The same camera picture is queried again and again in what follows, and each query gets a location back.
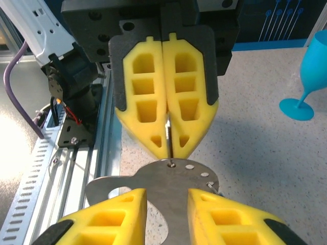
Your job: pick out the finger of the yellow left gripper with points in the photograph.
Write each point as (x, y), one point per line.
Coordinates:
(127, 86)
(204, 86)

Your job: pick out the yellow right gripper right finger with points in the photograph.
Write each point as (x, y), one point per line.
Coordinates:
(230, 224)

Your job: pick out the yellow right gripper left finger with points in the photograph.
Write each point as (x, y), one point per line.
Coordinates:
(102, 224)

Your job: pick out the silver key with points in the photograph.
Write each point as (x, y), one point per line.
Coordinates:
(169, 143)

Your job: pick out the silver metal keyring plate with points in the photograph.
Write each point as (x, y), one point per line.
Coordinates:
(176, 183)

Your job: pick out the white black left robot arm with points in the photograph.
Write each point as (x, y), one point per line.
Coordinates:
(38, 23)

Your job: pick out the teal plastic goblet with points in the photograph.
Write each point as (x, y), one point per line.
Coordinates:
(314, 71)

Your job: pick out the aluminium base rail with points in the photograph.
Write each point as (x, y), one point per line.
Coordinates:
(102, 158)

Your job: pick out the aluminium frame post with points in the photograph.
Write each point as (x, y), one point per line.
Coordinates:
(319, 20)

